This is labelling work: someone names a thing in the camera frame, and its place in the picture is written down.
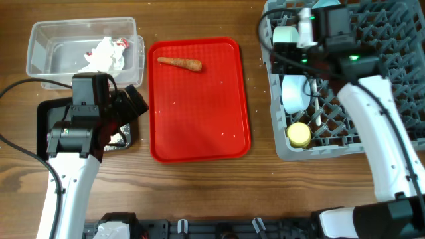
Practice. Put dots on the spilled white rice pile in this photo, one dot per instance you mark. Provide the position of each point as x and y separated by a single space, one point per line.
122 138

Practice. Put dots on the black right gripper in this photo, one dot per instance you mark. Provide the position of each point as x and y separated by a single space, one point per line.
290 50

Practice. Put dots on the large light blue plate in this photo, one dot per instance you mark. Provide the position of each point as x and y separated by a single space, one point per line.
325 3

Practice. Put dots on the small light blue bowl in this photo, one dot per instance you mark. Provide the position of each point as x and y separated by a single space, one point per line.
295 93

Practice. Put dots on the red plastic tray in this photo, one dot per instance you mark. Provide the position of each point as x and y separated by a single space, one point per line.
197 116

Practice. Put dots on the white plastic spoon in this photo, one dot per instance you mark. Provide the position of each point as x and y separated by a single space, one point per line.
317 119

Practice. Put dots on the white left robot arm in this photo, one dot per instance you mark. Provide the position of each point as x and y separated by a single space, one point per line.
75 149

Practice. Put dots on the mint green rice bowl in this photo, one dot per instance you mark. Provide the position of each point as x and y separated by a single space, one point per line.
285 34

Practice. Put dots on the yellow plastic cup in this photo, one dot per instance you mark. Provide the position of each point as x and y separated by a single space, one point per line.
299 135

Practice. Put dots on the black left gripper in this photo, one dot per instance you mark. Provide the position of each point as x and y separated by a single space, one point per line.
122 101

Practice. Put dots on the clear plastic bin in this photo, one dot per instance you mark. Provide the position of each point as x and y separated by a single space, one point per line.
56 49

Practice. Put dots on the black waste tray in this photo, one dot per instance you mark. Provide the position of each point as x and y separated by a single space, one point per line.
48 113

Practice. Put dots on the white napkin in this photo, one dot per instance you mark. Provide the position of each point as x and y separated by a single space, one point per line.
104 62

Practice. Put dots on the orange carrot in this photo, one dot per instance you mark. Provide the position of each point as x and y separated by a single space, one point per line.
189 64

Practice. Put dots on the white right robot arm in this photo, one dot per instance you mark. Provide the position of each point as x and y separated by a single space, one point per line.
397 175

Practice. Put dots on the red snack wrapper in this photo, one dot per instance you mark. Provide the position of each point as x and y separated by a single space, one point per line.
118 45

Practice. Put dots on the grey dishwasher rack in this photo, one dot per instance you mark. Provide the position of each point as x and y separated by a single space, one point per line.
396 30

